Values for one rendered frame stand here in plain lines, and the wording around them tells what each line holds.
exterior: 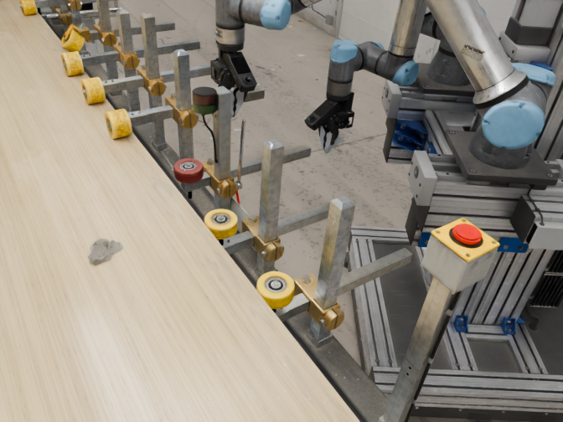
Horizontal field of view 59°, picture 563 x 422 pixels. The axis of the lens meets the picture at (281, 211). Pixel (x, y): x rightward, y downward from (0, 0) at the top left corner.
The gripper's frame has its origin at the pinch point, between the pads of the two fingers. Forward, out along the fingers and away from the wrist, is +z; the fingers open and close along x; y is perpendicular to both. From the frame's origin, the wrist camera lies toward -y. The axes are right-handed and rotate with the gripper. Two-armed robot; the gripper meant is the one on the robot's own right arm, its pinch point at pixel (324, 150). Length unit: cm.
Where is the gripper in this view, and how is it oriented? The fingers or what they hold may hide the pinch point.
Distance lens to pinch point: 167.4
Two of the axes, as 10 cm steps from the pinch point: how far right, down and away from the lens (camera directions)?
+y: 8.4, -2.8, 4.6
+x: -5.3, -5.4, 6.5
